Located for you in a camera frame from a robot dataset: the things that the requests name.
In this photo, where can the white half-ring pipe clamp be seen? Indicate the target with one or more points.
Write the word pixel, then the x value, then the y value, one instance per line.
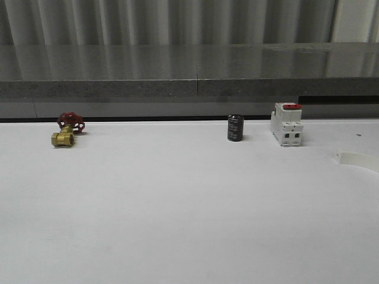
pixel 357 159

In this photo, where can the black cylindrical capacitor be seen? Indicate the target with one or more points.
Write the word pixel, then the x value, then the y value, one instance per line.
pixel 235 127

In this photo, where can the grey stone countertop ledge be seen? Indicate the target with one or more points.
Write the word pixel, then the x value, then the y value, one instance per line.
pixel 345 73

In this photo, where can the brass valve red handwheel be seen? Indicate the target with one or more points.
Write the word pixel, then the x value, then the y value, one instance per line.
pixel 70 124

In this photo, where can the grey pleated curtain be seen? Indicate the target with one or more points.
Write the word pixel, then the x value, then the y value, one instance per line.
pixel 187 22

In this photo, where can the white circuit breaker red switch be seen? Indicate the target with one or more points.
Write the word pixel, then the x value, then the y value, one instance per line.
pixel 286 124

